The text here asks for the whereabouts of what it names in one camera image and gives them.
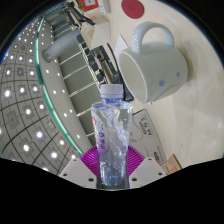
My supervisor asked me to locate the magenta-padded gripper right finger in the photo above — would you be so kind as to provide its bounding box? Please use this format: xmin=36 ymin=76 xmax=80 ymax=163
xmin=126 ymin=145 xmax=168 ymax=188

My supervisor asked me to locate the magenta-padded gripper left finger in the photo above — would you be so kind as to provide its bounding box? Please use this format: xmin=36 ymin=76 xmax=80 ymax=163
xmin=59 ymin=146 xmax=100 ymax=188

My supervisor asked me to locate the clear plastic water bottle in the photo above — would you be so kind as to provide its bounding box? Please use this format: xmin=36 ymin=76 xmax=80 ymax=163
xmin=90 ymin=83 xmax=134 ymax=190

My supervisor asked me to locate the group of ceiling lights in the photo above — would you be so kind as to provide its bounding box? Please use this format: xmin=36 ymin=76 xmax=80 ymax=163
xmin=0 ymin=16 xmax=84 ymax=168

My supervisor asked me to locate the white ceramic mug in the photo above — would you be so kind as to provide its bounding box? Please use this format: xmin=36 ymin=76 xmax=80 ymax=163
xmin=114 ymin=21 xmax=189 ymax=105

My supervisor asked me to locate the row of black office chairs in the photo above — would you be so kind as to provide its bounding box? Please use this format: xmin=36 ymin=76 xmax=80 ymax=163
xmin=76 ymin=31 xmax=116 ymax=86

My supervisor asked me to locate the flat round red coaster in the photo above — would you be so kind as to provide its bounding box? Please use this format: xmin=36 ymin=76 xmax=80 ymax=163
xmin=120 ymin=0 xmax=145 ymax=20

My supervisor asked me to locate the brown red-labelled cardboard box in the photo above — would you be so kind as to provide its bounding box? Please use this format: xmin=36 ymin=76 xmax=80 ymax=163
xmin=74 ymin=0 xmax=111 ymax=16

